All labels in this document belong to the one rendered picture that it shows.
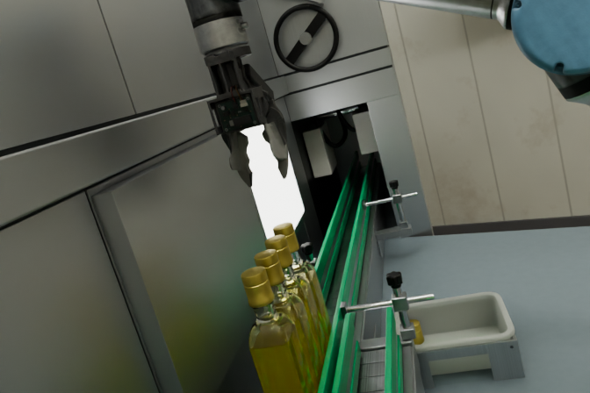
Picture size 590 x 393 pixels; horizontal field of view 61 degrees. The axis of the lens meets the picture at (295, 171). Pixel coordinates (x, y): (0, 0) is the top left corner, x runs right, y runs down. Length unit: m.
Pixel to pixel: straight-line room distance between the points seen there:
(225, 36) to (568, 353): 0.86
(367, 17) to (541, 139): 2.00
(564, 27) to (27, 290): 0.57
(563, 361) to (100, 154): 0.89
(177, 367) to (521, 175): 3.03
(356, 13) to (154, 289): 1.21
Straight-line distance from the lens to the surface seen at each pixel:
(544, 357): 1.13
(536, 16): 0.55
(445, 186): 3.64
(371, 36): 1.68
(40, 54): 0.67
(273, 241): 0.77
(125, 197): 0.66
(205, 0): 0.75
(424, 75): 3.49
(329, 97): 1.70
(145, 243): 0.68
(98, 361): 0.64
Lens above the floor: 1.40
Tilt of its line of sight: 11 degrees down
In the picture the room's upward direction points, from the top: 16 degrees counter-clockwise
